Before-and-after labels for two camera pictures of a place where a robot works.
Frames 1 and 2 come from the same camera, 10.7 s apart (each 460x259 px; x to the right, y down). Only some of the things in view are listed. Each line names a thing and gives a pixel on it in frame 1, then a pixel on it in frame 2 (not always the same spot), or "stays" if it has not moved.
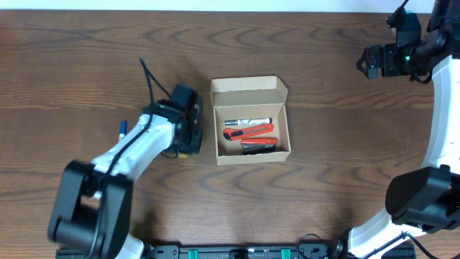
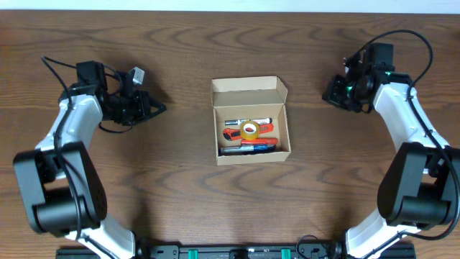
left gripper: (194, 142) → (142, 104)
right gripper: (381, 60) → (336, 93)
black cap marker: (249, 121) stays
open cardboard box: (251, 98) stays
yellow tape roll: (182, 156) → (249, 136)
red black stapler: (253, 146) stays
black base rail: (208, 251) stays
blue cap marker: (123, 129) → (249, 149)
